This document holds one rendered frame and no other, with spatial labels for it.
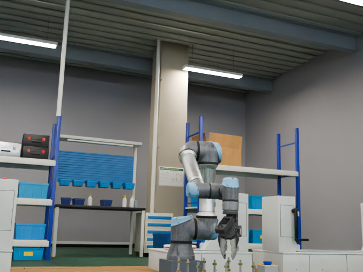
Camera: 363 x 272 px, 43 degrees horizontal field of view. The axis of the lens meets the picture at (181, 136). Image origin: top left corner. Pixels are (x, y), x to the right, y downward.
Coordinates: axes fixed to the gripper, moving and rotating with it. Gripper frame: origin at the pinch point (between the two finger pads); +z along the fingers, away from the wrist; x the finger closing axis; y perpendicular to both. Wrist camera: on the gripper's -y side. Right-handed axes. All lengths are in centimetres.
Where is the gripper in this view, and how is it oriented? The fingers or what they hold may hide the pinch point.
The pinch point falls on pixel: (228, 256)
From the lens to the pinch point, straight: 211.9
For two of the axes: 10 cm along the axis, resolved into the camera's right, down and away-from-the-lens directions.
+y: 4.9, 1.9, 8.5
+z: -0.3, 9.8, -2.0
